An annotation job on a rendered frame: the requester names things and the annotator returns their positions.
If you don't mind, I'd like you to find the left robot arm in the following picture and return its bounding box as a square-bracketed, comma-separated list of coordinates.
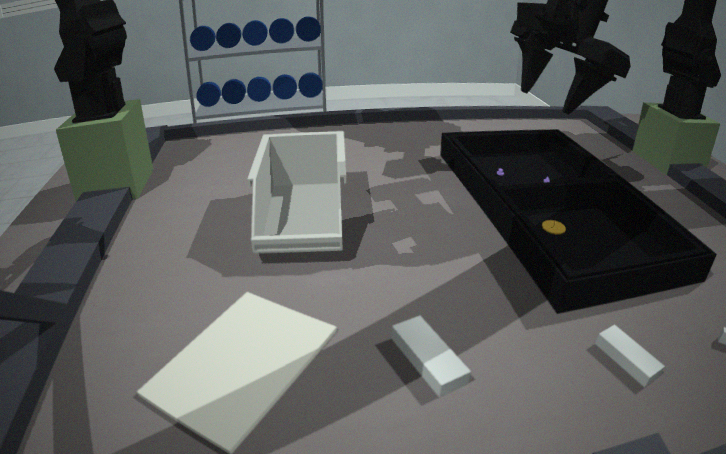
[54, 0, 127, 123]

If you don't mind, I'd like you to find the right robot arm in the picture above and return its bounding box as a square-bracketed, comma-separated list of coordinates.
[517, 0, 721, 120]

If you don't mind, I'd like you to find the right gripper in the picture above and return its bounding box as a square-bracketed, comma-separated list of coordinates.
[510, 0, 631, 115]

